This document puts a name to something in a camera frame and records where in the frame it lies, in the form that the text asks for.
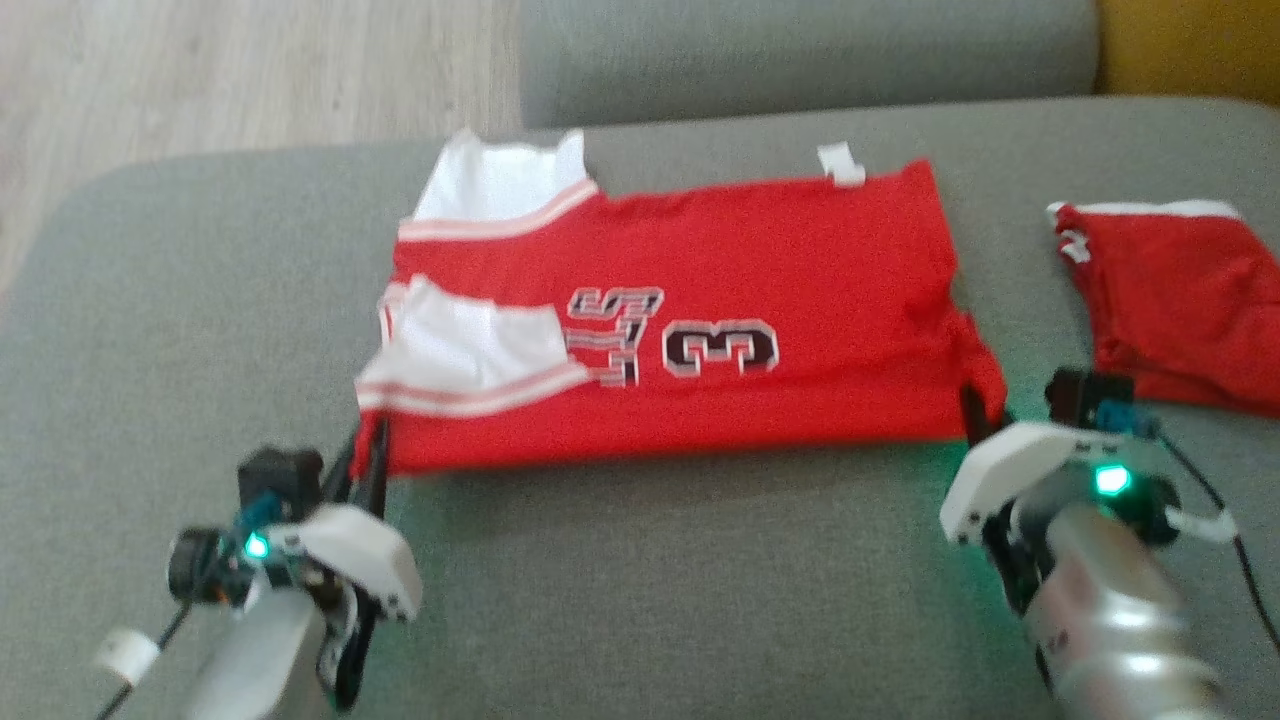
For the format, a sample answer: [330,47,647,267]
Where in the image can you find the red Bulls jersey white sleeves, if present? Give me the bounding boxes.
[354,127,1010,480]

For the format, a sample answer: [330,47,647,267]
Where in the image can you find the grey sofa seat cushion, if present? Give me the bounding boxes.
[0,95,1280,720]

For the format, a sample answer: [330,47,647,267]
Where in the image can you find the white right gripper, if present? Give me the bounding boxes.
[938,383,1106,548]

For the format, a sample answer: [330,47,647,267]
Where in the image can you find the yellow cushion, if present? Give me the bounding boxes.
[1095,0,1280,106]

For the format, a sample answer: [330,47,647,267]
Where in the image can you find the right cable with blue plug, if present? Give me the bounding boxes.
[1093,400,1280,656]

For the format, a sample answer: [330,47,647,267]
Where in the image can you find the red shorts white stripe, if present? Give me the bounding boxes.
[1044,199,1280,420]

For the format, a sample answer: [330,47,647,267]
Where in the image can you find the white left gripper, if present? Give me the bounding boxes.
[262,414,424,626]

